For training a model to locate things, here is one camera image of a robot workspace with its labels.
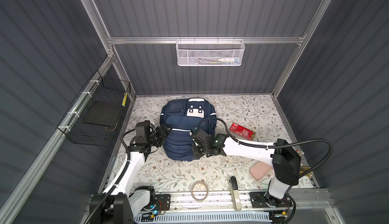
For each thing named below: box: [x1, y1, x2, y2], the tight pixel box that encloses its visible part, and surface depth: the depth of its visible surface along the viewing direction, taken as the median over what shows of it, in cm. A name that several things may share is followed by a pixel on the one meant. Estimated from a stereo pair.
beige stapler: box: [228, 175, 242, 211], surface depth 75 cm
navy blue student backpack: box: [159, 97, 217, 162], surface depth 94 cm
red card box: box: [229, 122, 256, 141], surface depth 101 cm
